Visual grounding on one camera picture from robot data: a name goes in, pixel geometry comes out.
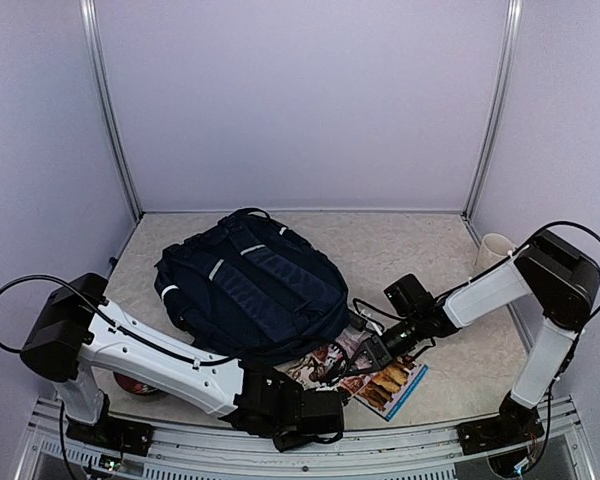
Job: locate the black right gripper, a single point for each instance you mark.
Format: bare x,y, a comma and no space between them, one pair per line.
378,353

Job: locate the illustrated taming shrew book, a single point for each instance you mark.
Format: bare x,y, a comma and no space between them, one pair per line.
321,368

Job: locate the navy blue student backpack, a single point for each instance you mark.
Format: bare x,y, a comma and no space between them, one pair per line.
250,286

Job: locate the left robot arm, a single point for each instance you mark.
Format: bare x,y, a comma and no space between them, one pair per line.
80,329

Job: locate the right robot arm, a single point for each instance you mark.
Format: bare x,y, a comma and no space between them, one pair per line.
545,269

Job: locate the blue white booklet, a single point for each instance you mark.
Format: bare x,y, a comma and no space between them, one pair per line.
389,389

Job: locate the floral ceramic mug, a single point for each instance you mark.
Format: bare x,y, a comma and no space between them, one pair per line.
494,247

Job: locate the red floral plate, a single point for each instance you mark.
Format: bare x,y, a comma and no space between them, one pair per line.
138,388

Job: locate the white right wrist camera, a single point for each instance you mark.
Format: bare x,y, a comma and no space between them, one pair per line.
365,324

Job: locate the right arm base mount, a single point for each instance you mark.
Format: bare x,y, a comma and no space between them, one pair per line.
513,424

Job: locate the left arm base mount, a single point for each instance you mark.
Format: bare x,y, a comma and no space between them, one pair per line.
113,433

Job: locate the aluminium front rail frame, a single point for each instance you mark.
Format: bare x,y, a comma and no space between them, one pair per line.
185,451

